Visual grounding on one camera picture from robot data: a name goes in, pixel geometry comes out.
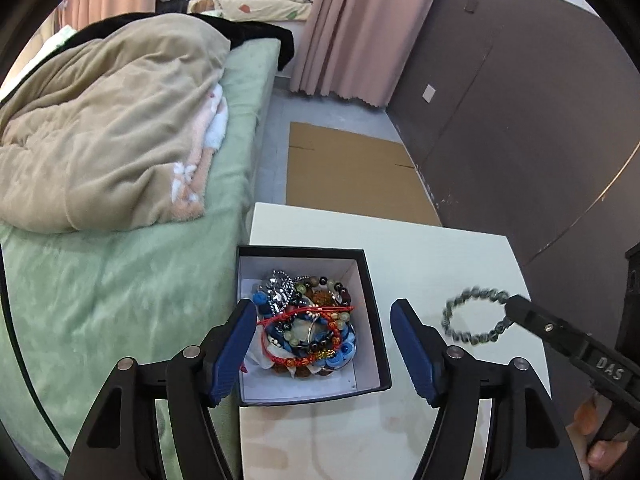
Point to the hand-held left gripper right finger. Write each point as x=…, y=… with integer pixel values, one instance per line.
x=415, y=355

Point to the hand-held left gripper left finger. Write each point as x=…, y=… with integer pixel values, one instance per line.
x=232, y=350

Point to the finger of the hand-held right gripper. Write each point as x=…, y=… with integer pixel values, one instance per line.
x=560, y=337

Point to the black jewelry box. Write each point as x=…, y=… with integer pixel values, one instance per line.
x=377, y=340

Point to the person's right hand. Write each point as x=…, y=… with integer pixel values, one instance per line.
x=582, y=420

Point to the white tissue paper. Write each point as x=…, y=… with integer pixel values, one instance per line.
x=255, y=355

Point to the bed with green sheet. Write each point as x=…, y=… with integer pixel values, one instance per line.
x=100, y=285

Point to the flat cardboard sheet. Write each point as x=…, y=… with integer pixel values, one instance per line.
x=350, y=180

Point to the pink flower fleece blanket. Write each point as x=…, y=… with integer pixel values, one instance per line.
x=200, y=160

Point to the beige blanket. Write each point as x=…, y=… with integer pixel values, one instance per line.
x=100, y=125

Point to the black cloth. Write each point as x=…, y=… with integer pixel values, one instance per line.
x=250, y=35

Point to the cream printed bedding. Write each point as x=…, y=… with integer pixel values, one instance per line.
x=260, y=5

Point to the white wall plate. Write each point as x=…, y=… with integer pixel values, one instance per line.
x=428, y=92

